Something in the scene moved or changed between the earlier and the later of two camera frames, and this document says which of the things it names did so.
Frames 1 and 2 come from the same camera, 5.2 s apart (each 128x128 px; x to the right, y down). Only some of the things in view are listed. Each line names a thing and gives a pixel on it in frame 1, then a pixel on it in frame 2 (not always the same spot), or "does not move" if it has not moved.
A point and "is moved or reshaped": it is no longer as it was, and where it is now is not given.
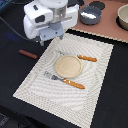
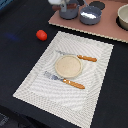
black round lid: [98, 4] does not move
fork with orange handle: [65, 80] does not move
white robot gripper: [46, 24] to [58, 2]
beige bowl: [122, 17] does not move
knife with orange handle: [79, 56] does not move
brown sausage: [27, 54] is moved or reshaped
